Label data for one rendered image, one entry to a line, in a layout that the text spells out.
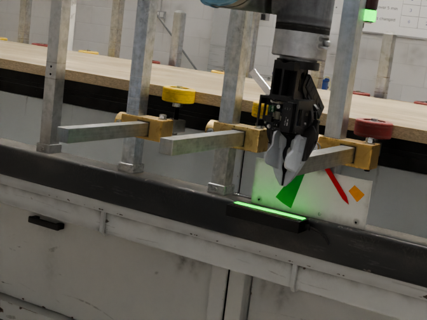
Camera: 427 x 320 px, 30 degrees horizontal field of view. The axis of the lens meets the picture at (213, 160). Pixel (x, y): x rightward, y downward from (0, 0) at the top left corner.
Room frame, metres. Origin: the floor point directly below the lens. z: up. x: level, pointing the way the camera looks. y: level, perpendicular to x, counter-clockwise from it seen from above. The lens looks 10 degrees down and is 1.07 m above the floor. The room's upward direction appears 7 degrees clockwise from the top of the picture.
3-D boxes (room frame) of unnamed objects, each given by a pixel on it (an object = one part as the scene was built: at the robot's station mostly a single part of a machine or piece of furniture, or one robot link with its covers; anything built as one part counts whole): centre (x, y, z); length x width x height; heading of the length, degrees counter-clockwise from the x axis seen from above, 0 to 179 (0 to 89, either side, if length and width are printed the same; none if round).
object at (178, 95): (1.95, 0.10, 0.85); 0.08 x 0.08 x 0.11
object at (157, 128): (1.86, 0.17, 0.81); 0.13 x 0.06 x 0.05; 60
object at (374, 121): (1.70, -0.33, 0.85); 0.08 x 0.08 x 0.11
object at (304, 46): (1.32, -0.12, 1.05); 0.10 x 0.09 x 0.05; 60
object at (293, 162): (1.31, -0.13, 0.86); 0.06 x 0.03 x 0.09; 150
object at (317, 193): (1.62, -0.20, 0.75); 0.26 x 0.01 x 0.10; 60
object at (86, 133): (1.77, 0.20, 0.81); 0.43 x 0.03 x 0.04; 150
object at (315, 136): (1.32, -0.14, 0.90); 0.05 x 0.02 x 0.09; 60
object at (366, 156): (1.61, -0.26, 0.85); 0.13 x 0.06 x 0.05; 60
